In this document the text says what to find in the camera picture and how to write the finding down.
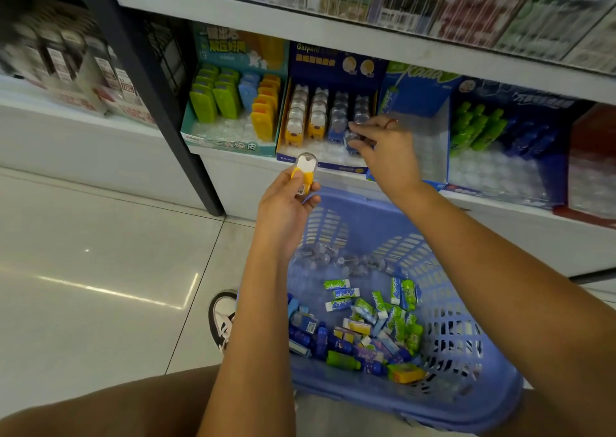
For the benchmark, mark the rows of yellow capped erasers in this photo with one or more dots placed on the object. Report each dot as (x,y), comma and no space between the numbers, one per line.
(308,116)

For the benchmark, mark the blue and green display box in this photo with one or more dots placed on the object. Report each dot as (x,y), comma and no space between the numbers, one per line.
(418,94)

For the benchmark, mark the person's right thumb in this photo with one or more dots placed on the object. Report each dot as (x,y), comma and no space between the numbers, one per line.
(365,145)

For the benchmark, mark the person's leg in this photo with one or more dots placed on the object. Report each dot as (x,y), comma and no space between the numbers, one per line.
(120,408)
(529,417)

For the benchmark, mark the person's left hand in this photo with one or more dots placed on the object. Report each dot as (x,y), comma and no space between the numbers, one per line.
(279,220)

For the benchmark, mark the red display box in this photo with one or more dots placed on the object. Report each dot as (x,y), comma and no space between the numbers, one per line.
(594,172)

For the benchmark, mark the person's right forearm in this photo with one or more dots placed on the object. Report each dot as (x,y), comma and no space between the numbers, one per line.
(505,306)

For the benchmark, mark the row of hanging stationery packets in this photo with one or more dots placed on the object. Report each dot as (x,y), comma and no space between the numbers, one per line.
(457,3)

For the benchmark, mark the group of green bottle erasers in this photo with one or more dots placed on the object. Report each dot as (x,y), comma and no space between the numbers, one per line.
(474,128)

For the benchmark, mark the blue plastic basket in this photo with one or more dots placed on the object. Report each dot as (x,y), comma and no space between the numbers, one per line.
(462,335)

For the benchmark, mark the group of blue bottle erasers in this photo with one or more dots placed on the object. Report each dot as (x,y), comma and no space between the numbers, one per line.
(532,135)

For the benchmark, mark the person's left thumb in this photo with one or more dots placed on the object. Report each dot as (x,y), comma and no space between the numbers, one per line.
(312,199)

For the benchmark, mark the navy display box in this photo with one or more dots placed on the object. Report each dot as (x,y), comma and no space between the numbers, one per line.
(524,172)

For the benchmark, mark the dark blue display box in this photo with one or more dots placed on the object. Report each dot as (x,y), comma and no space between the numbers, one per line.
(317,61)

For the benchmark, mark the pile of assorted small erasers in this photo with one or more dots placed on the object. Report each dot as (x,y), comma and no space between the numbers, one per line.
(370,335)

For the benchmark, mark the group of green eraser cases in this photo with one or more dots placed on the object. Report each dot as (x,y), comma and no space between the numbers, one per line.
(214,97)

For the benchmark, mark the person's right leg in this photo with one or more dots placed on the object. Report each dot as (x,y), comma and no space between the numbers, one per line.
(529,417)

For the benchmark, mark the teal display box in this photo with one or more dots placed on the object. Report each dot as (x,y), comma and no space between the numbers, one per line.
(226,135)

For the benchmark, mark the white shelf unit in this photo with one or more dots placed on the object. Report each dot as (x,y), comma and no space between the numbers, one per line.
(337,32)

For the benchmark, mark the row of dark boxed packets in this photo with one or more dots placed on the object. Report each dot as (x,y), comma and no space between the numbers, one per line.
(67,61)

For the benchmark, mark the blue clear capped eraser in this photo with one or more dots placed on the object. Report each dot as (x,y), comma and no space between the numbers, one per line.
(353,139)

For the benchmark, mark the light blue eraser case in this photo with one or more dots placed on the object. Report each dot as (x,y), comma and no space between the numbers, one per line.
(251,80)
(247,95)

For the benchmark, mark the person's right hand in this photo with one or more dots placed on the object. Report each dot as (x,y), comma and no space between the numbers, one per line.
(394,162)

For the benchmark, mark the group of yellow eraser cases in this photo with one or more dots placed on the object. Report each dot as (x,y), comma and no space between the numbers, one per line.
(265,109)

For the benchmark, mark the yellow clear capped eraser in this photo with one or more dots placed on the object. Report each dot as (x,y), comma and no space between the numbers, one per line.
(305,168)

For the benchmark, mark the rows of blue capped erasers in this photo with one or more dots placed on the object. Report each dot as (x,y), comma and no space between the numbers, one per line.
(340,114)

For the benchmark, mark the person's left leg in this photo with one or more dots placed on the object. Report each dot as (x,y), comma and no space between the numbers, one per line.
(120,408)

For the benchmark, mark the black shelf post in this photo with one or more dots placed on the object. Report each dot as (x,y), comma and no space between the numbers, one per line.
(144,80)

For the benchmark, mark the black and white shoe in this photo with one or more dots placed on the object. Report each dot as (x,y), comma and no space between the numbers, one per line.
(222,321)

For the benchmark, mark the person's left forearm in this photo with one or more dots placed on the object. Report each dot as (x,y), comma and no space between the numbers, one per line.
(255,345)

